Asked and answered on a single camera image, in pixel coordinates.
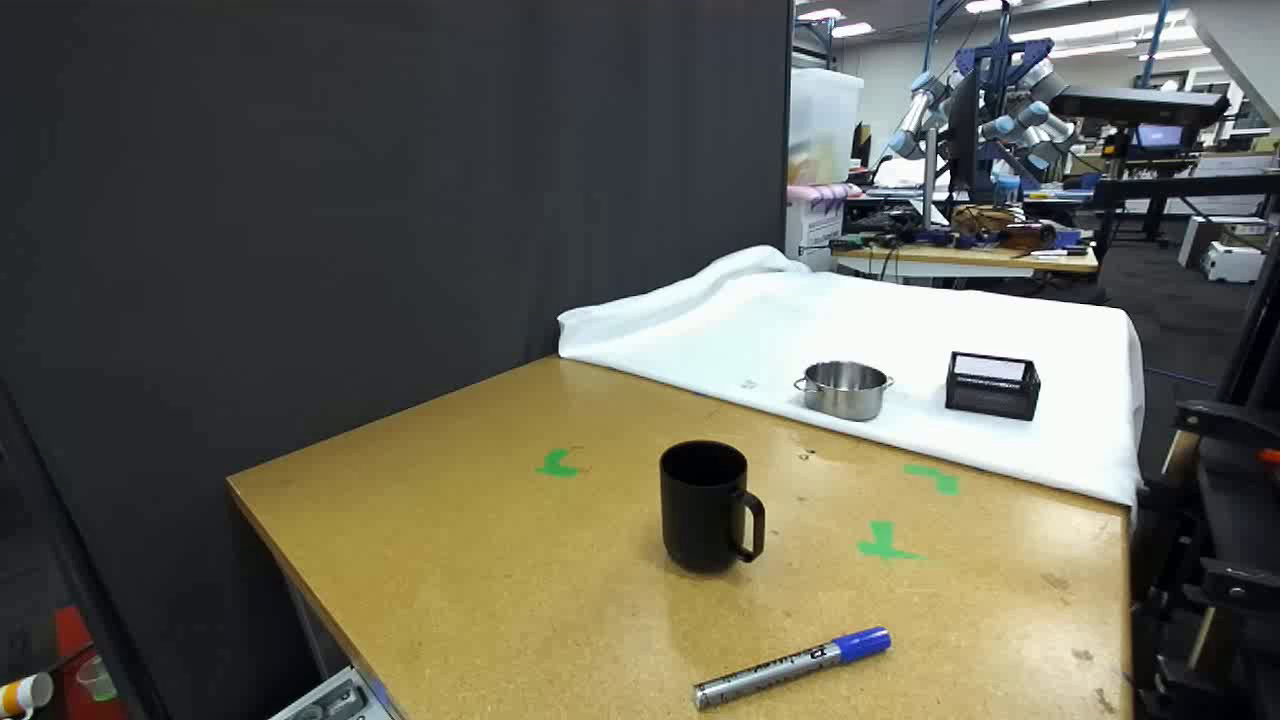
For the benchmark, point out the white printed paper box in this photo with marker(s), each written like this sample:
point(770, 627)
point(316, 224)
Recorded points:
point(333, 702)

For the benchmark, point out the black mug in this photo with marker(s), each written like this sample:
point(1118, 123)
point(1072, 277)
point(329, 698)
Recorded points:
point(702, 513)

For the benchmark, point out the wooden background table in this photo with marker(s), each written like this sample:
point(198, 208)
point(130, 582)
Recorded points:
point(963, 263)

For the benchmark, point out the white cloth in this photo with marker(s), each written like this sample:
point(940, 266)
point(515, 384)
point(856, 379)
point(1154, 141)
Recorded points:
point(744, 334)

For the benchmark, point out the blue grey background robot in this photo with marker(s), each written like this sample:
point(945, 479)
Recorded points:
point(987, 106)

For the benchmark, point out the small black box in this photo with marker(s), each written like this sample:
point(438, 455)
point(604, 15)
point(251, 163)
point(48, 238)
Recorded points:
point(989, 389)

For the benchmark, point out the white bottle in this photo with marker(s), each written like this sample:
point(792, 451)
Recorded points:
point(25, 698)

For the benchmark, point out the small background monitor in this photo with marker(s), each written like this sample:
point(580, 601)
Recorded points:
point(1157, 139)

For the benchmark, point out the red floor item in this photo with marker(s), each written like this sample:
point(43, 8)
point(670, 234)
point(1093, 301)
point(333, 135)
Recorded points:
point(76, 653)

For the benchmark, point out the black curtain partition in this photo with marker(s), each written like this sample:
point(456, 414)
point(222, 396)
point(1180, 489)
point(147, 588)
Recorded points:
point(333, 224)

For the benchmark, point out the blue capped silver marker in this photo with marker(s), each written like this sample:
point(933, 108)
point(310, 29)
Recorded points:
point(786, 666)

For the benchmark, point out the white background box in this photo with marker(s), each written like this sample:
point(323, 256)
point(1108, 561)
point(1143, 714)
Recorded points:
point(1235, 263)

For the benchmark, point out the black metal frame stand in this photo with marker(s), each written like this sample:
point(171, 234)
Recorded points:
point(1227, 533)

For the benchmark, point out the translucent plastic storage bin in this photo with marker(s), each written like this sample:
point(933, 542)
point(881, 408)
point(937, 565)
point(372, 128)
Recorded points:
point(823, 123)

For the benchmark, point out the black background desk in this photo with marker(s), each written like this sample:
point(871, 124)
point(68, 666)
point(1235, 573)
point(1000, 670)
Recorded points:
point(1174, 181)

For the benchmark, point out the small steel pot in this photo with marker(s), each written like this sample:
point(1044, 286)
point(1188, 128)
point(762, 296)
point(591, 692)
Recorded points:
point(841, 392)

